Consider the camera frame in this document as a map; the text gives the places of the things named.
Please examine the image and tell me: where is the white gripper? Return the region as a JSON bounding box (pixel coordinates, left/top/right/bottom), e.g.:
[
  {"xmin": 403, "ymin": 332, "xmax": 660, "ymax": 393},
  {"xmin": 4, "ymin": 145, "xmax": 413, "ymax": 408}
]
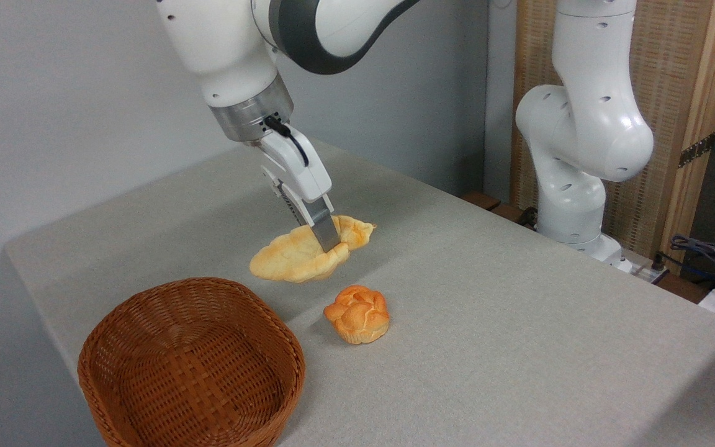
[{"xmin": 251, "ymin": 126, "xmax": 342, "ymax": 253}]

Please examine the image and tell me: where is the long braided bread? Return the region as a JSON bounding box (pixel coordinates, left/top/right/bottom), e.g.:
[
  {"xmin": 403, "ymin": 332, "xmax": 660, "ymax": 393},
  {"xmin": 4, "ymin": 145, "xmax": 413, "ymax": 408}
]
[{"xmin": 249, "ymin": 214, "xmax": 376, "ymax": 284}]

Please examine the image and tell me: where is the round orange bread bun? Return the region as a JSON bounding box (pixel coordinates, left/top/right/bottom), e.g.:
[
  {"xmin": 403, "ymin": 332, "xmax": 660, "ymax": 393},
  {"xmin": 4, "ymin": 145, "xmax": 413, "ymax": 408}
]
[{"xmin": 324, "ymin": 285, "xmax": 391, "ymax": 345}]

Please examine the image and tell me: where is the brown wicker basket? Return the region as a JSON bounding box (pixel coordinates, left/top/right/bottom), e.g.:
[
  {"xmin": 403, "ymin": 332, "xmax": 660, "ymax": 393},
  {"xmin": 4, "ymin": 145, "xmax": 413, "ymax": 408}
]
[{"xmin": 78, "ymin": 277, "xmax": 307, "ymax": 447}]

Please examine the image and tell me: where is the black screen hinge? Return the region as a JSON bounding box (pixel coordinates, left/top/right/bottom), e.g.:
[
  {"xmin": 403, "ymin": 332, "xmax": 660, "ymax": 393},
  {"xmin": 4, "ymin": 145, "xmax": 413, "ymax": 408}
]
[{"xmin": 678, "ymin": 132, "xmax": 715, "ymax": 169}]

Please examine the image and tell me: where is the woven wooden folding screen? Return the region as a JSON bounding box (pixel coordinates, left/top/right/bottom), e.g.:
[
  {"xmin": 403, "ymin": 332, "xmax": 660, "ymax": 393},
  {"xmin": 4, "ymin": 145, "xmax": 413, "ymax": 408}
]
[{"xmin": 510, "ymin": 0, "xmax": 715, "ymax": 276}]

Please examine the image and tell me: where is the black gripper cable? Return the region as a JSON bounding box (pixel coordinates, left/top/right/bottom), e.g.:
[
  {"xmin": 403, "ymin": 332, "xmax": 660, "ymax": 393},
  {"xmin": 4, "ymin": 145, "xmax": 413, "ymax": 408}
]
[{"xmin": 264, "ymin": 116, "xmax": 310, "ymax": 169}]

